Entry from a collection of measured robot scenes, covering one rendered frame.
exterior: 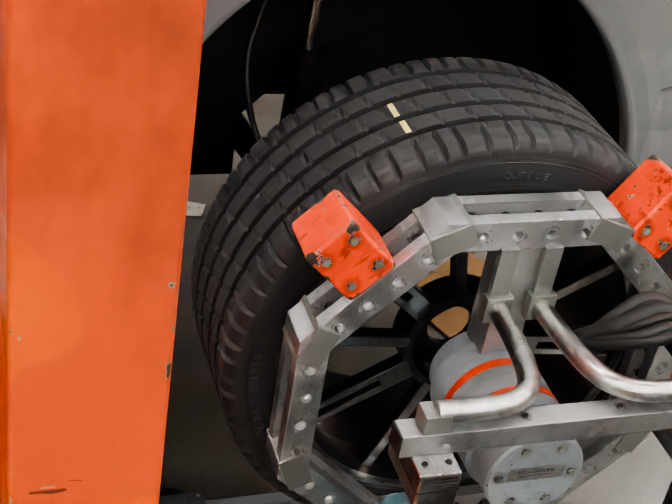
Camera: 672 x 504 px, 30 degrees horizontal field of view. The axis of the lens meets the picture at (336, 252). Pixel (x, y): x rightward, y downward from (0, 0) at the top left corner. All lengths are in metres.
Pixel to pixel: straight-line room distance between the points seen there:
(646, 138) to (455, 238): 0.63
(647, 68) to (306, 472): 0.79
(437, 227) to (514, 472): 0.31
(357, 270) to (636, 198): 0.37
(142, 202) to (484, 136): 0.53
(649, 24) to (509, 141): 0.45
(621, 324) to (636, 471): 1.42
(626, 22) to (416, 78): 0.38
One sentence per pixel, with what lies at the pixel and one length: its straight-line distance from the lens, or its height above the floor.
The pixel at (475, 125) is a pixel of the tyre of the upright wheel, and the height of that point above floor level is 1.18.
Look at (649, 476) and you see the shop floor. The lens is 2.93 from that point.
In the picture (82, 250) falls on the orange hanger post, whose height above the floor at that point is 1.21.
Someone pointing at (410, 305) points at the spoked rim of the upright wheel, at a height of 0.92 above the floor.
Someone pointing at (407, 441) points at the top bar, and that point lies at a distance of 1.35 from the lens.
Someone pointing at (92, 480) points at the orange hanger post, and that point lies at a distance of 1.35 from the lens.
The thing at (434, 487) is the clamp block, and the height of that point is 0.93.
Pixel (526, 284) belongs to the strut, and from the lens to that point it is 1.54.
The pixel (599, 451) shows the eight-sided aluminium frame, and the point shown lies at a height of 0.72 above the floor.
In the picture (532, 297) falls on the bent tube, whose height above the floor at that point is 1.02.
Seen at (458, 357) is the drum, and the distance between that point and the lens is 1.60.
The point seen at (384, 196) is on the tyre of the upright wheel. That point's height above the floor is 1.11.
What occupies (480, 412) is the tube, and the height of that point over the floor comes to 1.01.
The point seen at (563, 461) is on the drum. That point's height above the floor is 0.87.
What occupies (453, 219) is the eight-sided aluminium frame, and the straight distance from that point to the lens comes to 1.44.
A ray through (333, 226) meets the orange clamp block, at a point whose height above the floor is 1.11.
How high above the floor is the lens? 1.87
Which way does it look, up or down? 34 degrees down
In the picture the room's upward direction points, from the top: 10 degrees clockwise
